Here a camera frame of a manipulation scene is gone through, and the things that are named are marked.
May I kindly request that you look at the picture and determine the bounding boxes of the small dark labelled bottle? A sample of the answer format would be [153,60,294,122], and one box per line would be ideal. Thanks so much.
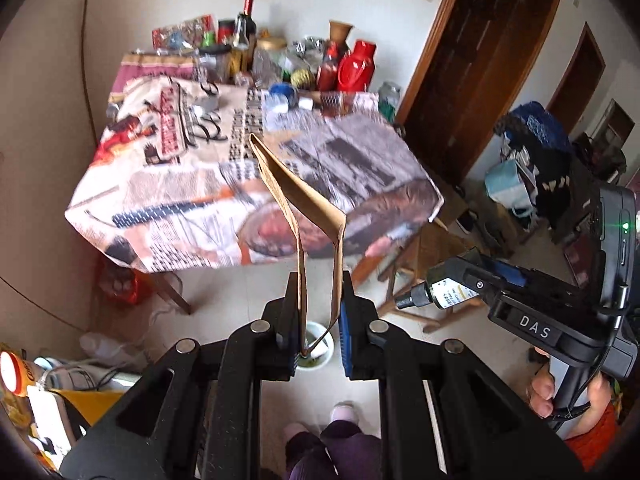
[394,278,478,310]

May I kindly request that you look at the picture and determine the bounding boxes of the brown cardboard strip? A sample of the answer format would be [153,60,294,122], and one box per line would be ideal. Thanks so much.
[250,134,347,356]

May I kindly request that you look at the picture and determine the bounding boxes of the orange sleeve right forearm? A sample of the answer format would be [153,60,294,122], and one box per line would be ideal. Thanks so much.
[565,403,618,471]

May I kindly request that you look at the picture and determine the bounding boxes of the white trash bowl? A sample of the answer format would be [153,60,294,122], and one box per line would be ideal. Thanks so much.
[297,321,334,372]

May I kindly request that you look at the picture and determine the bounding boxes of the right hand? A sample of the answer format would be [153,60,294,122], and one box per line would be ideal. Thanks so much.
[526,370,614,440]

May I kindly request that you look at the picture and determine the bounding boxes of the wooden stool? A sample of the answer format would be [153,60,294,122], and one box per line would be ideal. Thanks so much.
[352,219,489,335]

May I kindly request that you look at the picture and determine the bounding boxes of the light blue bag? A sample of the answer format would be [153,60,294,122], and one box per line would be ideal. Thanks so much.
[484,159,537,218]

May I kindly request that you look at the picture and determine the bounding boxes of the purple trouser legs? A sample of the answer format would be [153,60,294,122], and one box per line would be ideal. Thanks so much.
[284,402,383,479]

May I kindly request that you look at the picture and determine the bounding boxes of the blue knitted cloth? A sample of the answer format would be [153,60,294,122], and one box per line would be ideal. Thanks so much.
[492,101,574,155]

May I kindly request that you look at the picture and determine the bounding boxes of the printed newspaper-pattern tablecloth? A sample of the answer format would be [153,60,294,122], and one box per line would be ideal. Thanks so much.
[65,76,445,273]

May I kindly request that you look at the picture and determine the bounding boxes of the red thermos jug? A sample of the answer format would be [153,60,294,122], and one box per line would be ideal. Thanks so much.
[337,39,376,92]

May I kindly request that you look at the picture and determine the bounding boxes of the yellow-green custard apple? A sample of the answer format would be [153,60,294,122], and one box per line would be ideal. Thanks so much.
[290,68,316,90]

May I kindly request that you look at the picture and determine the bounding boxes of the red sauce squeeze bottle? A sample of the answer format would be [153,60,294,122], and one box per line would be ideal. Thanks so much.
[316,42,340,92]

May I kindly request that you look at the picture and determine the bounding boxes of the gold-lid plastic jar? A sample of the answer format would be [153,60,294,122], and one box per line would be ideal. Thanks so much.
[252,37,288,89]

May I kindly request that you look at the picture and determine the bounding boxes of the dark wooden door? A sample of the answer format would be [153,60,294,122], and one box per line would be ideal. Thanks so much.
[398,0,560,184]

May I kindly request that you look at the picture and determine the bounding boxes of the silver foil bag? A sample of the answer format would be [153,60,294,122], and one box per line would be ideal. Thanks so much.
[288,36,326,60]

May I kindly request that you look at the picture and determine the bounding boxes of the brown ceramic vase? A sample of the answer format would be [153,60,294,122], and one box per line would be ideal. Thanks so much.
[329,20,354,54]

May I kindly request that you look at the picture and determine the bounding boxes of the green small bottle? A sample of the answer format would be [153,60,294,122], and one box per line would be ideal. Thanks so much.
[201,30,216,49]

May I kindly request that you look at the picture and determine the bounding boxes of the pink paper bag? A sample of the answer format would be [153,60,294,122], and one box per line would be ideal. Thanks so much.
[111,53,198,93]

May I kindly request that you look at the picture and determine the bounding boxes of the dark wine bottle red cap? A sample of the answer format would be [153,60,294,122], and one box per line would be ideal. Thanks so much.
[233,0,257,51]

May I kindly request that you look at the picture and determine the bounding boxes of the red-black lidded can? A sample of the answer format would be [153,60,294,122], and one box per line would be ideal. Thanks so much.
[217,18,235,44]

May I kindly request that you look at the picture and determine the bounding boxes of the red snack bag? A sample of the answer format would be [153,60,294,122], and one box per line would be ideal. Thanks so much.
[152,14,215,51]

